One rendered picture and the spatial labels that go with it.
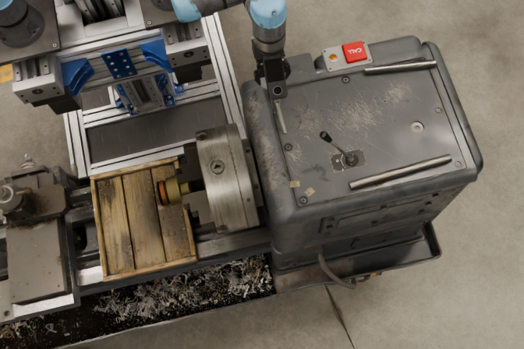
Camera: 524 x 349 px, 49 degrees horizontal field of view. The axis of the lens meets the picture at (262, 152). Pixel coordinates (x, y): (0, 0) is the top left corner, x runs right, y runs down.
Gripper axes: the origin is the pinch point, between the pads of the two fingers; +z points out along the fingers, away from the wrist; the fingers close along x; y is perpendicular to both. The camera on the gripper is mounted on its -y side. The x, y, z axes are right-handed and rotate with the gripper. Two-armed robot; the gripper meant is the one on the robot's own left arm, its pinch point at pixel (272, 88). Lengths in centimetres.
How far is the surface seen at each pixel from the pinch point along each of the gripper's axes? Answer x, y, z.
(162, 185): 36.0, -11.3, 23.7
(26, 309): 86, -34, 43
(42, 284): 79, -28, 38
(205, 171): 22.4, -14.4, 11.7
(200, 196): 26.1, -16.8, 24.7
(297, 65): -9.7, 10.6, 9.9
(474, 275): -82, -48, 135
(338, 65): -21.1, 7.6, 9.8
